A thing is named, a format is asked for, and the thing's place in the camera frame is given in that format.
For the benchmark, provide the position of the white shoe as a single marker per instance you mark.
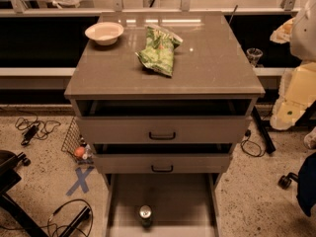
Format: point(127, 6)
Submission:
point(310, 139)

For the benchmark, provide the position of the wire basket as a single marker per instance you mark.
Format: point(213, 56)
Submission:
point(74, 140)

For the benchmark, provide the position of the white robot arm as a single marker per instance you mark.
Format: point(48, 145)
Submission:
point(297, 88)

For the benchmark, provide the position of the top drawer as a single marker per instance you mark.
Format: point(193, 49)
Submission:
point(162, 130)

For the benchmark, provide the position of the blue tape cross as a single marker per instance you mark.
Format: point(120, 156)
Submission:
point(81, 183)

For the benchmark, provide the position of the grey drawer cabinet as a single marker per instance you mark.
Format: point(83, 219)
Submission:
point(212, 78)

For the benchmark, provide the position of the black table leg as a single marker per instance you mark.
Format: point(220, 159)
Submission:
point(270, 148)

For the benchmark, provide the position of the white bowl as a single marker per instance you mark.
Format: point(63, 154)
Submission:
point(105, 33)

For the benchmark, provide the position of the orange ball in basket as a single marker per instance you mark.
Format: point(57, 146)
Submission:
point(79, 152)

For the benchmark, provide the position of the middle drawer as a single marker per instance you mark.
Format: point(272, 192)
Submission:
point(161, 163)

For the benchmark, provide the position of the green soda can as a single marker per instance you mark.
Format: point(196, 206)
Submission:
point(145, 214)

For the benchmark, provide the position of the clear plastic cup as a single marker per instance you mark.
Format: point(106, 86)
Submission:
point(254, 54)

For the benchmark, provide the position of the green chip bag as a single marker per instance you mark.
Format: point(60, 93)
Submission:
point(158, 54)

